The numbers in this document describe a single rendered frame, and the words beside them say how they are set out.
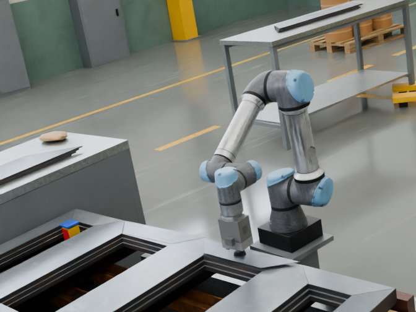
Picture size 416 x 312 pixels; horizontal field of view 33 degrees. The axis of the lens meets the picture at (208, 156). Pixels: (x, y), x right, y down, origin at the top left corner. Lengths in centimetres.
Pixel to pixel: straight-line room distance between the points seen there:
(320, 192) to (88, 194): 111
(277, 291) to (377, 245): 218
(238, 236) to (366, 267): 183
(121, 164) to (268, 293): 137
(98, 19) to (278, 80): 990
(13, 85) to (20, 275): 875
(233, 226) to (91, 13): 1011
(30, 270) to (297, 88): 116
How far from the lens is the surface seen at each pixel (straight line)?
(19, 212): 305
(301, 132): 258
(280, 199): 275
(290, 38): 602
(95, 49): 1228
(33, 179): 307
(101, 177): 327
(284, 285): 220
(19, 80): 1134
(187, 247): 255
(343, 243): 436
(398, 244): 430
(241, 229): 232
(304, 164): 263
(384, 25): 1051
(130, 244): 275
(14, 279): 265
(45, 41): 1220
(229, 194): 228
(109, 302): 231
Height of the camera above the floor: 193
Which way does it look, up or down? 18 degrees down
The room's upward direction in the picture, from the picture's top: 10 degrees counter-clockwise
